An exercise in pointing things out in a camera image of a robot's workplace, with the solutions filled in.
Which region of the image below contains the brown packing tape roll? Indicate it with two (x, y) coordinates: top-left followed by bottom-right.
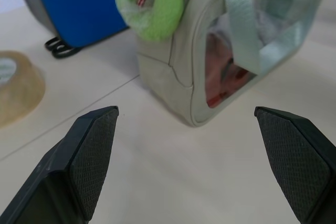
(0, 50), (46, 129)

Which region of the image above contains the blue and grey bag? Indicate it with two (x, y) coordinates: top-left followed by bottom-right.
(9, 0), (130, 48)

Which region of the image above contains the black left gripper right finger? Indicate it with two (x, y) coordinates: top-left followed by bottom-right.
(254, 106), (336, 224)

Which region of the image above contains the black metal clip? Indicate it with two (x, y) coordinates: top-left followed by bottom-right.
(44, 36), (81, 58)

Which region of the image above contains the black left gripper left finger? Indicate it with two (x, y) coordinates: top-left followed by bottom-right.
(0, 105), (119, 224)

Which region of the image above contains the green fuzzy ring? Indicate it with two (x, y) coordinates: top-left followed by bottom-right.
(114, 0), (183, 42)

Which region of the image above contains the beige clear-window pouch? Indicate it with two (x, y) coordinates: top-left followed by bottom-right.
(135, 0), (332, 128)

